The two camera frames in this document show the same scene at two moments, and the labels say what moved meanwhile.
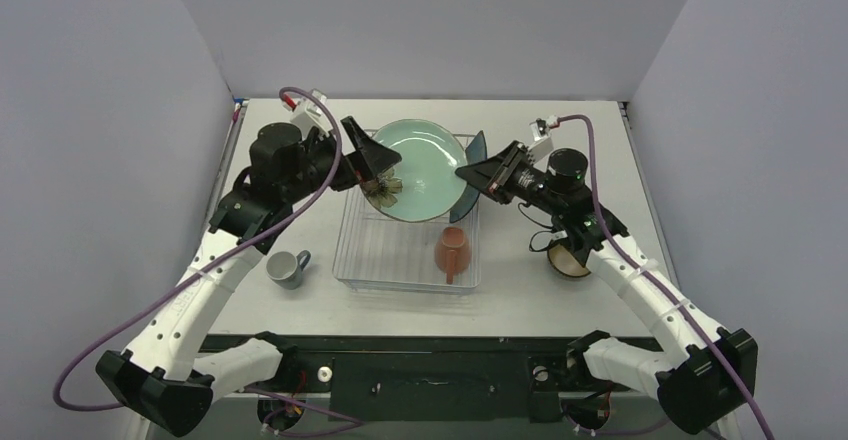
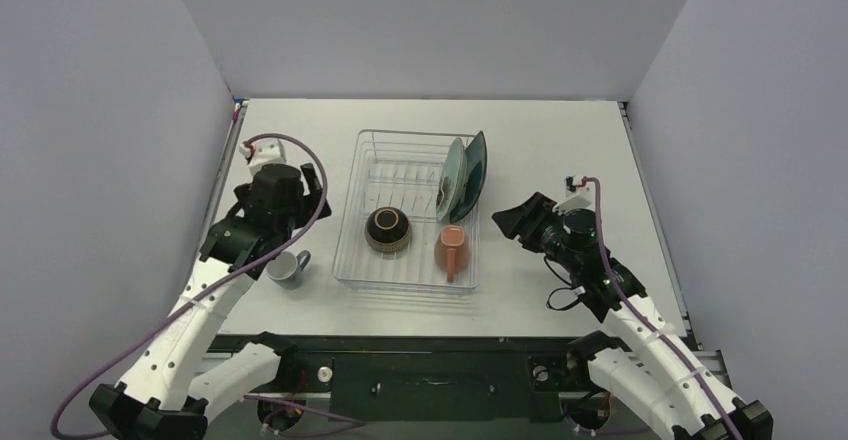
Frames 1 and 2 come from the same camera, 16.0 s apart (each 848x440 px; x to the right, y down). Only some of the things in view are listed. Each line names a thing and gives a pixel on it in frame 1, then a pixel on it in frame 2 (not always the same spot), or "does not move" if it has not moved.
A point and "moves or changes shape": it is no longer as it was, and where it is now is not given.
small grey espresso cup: [285, 270] does not move
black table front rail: [437, 379] does not move
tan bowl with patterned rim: [564, 262] moves or changes shape
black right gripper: [506, 174] → [530, 223]
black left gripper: [369, 159] → [309, 204]
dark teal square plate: [475, 152] does not move
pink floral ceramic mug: [452, 253] does not move
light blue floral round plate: [422, 186] moves or changes shape
